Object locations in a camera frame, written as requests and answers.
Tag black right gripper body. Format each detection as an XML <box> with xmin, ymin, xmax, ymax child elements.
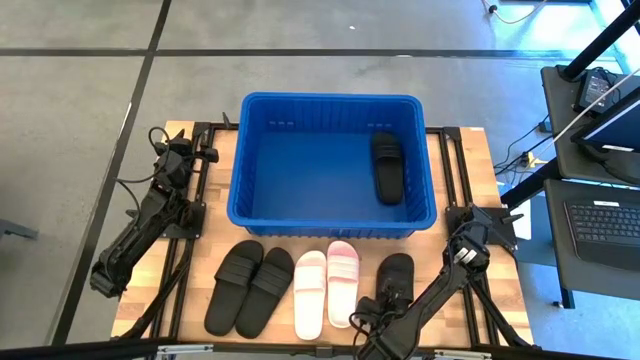
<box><xmin>353</xmin><ymin>296</ymin><xmax>409</xmax><ymax>351</ymax></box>

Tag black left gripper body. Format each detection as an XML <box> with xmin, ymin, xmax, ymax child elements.
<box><xmin>152</xmin><ymin>141</ymin><xmax>199</xmax><ymax>194</ymax></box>

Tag black rubber slide sandal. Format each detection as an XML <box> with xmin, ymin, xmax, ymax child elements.
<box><xmin>369</xmin><ymin>131</ymin><xmax>405</xmax><ymax>206</ymax></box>
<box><xmin>374</xmin><ymin>252</ymin><xmax>416</xmax><ymax>316</ymax></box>
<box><xmin>203</xmin><ymin>239</ymin><xmax>265</xmax><ymax>337</ymax></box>
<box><xmin>234</xmin><ymin>246</ymin><xmax>296</xmax><ymax>340</ymax></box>

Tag blue plastic bin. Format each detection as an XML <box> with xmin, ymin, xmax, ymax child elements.
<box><xmin>227</xmin><ymin>91</ymin><xmax>438</xmax><ymax>240</ymax></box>

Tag black desk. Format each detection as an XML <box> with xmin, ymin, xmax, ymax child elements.
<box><xmin>543</xmin><ymin>178</ymin><xmax>640</xmax><ymax>309</ymax></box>
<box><xmin>541</xmin><ymin>64</ymin><xmax>640</xmax><ymax>187</ymax></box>

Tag grey furniture foot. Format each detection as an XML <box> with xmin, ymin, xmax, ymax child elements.
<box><xmin>0</xmin><ymin>218</ymin><xmax>40</xmax><ymax>240</ymax></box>

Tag black desk leg bar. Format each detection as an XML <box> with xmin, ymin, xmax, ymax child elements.
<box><xmin>499</xmin><ymin>157</ymin><xmax>562</xmax><ymax>209</ymax></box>

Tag yellow power strip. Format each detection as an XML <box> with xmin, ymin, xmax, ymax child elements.
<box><xmin>519</xmin><ymin>151</ymin><xmax>547</xmax><ymax>170</ymax></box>

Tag black crossbar with silver brackets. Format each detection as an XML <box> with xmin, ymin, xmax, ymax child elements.
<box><xmin>0</xmin><ymin>337</ymin><xmax>640</xmax><ymax>360</ymax></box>

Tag black laptop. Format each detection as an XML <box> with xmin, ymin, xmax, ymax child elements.
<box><xmin>563</xmin><ymin>198</ymin><xmax>640</xmax><ymax>274</ymax></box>

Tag black monitor screen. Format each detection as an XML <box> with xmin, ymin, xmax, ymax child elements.
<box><xmin>571</xmin><ymin>85</ymin><xmax>640</xmax><ymax>154</ymax></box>

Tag black power adapter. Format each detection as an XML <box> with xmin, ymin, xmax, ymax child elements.
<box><xmin>573</xmin><ymin>68</ymin><xmax>620</xmax><ymax>115</ymax></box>

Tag black pole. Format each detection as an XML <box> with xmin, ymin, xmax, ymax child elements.
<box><xmin>558</xmin><ymin>0</ymin><xmax>640</xmax><ymax>82</ymax></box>

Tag black aluminium frame rails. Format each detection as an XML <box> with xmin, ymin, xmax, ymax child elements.
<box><xmin>424</xmin><ymin>124</ymin><xmax>534</xmax><ymax>349</ymax></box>
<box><xmin>112</xmin><ymin>119</ymin><xmax>244</xmax><ymax>341</ymax></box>

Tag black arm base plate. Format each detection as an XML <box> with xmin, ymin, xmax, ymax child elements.
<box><xmin>162</xmin><ymin>199</ymin><xmax>207</xmax><ymax>240</ymax></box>
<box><xmin>446</xmin><ymin>204</ymin><xmax>517</xmax><ymax>251</ymax></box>

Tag thin white cable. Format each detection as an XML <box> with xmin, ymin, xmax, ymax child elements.
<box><xmin>549</xmin><ymin>67</ymin><xmax>640</xmax><ymax>147</ymax></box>

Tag beige floor cable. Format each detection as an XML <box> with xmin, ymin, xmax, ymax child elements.
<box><xmin>482</xmin><ymin>0</ymin><xmax>549</xmax><ymax>25</ymax></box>

